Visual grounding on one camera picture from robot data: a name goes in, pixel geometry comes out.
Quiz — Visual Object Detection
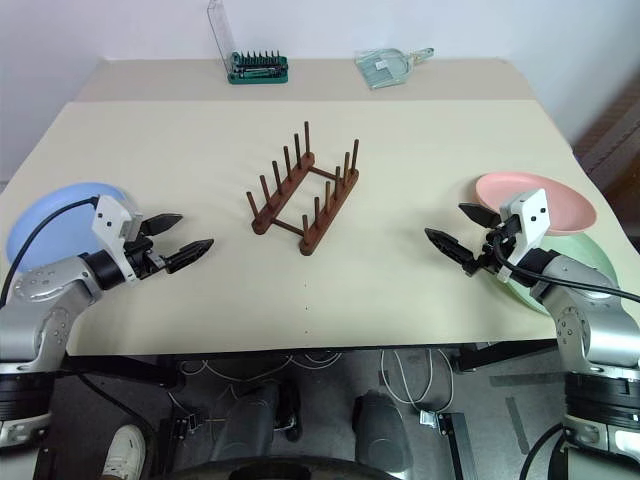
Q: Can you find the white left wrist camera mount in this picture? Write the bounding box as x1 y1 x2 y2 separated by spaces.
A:
92 194 146 287

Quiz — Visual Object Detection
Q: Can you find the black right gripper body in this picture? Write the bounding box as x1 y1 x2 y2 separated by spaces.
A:
462 213 522 277

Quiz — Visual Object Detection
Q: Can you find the blue plate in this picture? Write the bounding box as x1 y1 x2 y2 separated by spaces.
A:
4 182 141 274

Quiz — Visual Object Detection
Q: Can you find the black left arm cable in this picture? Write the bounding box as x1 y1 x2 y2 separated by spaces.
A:
0 197 99 309

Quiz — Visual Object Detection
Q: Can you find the green screwdriver bit set case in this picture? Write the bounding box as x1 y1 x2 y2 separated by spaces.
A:
207 0 290 85

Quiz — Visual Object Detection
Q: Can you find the wooden dish rack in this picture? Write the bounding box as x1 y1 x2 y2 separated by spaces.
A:
245 120 361 257

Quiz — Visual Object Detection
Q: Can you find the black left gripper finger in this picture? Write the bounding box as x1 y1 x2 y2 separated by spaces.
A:
139 212 184 237
163 238 216 275

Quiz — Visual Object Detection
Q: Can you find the black table frame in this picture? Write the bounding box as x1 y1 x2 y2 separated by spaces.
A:
64 342 556 389

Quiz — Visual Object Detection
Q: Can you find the dark rounded shape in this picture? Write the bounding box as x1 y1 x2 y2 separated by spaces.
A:
352 389 411 474
212 382 301 464

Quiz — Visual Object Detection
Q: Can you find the red plate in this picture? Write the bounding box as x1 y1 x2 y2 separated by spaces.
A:
474 172 598 237

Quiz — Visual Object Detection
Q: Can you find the wavy white cable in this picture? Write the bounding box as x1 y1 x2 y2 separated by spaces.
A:
177 352 346 396

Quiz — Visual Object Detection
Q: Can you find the clear plastic dustpan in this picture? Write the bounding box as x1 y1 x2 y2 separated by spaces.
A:
354 46 435 91

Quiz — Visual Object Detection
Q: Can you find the beige table cover sheet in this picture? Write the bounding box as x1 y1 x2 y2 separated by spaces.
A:
0 98 640 359

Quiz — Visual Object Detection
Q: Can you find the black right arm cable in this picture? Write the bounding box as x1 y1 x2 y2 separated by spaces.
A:
489 234 640 302

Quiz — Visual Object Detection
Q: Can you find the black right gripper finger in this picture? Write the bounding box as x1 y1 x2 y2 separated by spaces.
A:
423 227 475 267
458 202 501 230

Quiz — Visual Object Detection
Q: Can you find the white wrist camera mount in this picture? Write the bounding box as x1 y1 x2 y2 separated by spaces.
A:
498 188 551 271
92 194 146 287

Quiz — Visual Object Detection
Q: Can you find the looped white cable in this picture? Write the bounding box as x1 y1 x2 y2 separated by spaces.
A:
379 349 454 416

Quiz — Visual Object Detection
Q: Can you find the white sneaker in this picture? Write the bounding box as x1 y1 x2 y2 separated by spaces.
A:
102 424 147 480

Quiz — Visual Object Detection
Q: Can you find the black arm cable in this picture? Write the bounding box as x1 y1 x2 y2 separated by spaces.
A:
489 234 640 302
0 197 99 309

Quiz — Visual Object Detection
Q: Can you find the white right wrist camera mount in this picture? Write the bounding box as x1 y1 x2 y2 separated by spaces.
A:
498 188 551 271

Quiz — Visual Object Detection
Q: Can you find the green plate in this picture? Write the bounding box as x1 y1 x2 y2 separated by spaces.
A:
487 233 619 315

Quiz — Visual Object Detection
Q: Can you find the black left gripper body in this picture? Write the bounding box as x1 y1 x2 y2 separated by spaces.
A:
123 233 170 280

